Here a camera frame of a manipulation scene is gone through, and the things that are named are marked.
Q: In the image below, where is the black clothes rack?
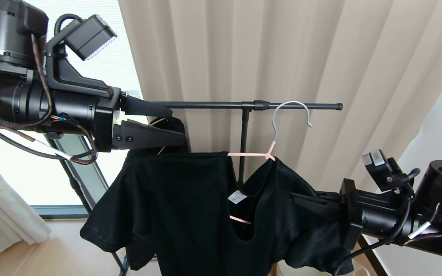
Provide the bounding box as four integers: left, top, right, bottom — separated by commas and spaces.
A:
46, 100, 343, 276

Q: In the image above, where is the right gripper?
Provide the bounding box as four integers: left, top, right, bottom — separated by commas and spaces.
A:
290, 178, 411, 250

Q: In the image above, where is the pink clothes hanger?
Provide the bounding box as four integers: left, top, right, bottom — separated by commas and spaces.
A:
150, 118, 168, 154
227, 101, 313, 225

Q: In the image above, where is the black garment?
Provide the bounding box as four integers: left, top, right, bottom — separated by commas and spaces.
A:
80, 151, 354, 276

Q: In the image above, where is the beige curtain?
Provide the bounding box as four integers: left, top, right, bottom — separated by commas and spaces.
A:
0, 146, 52, 253
118, 0, 442, 192

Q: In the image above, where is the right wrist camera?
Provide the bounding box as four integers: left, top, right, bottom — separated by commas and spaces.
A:
362, 149, 421, 194

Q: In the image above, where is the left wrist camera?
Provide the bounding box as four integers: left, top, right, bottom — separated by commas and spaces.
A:
46, 15, 118, 96

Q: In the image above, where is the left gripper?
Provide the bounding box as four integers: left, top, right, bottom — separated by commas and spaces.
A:
12, 75, 188, 153

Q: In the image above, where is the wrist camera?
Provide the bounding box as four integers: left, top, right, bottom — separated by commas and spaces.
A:
362, 149, 421, 194
46, 15, 118, 96

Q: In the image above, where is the white laundry basket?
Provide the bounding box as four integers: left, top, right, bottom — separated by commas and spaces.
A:
277, 261, 367, 276

